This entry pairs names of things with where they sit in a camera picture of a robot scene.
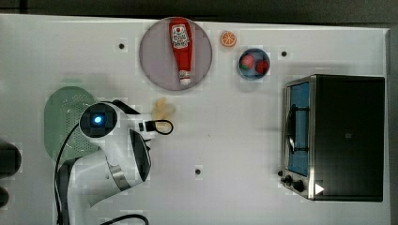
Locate yellow plush peeled banana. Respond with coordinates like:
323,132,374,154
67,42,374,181
152,97,176,133

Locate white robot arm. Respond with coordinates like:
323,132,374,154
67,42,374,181
54,100,157,225

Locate pink strawberry toy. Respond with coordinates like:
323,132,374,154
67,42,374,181
239,53,254,70

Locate grey round plate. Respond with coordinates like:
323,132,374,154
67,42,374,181
139,17,212,91

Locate red strawberry toy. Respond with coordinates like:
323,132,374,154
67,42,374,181
255,60,268,74

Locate orange slice toy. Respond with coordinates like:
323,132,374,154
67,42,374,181
220,31,237,47

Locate small blue bowl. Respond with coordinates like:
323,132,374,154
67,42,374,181
237,48,270,80

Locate red plush ketchup bottle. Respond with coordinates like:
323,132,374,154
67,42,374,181
169,17,193,85

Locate silver black toaster oven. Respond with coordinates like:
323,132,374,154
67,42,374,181
278,74,385,203

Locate green perforated colander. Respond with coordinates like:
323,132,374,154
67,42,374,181
44,83,98,162

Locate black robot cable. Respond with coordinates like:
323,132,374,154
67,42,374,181
54,118,175,225

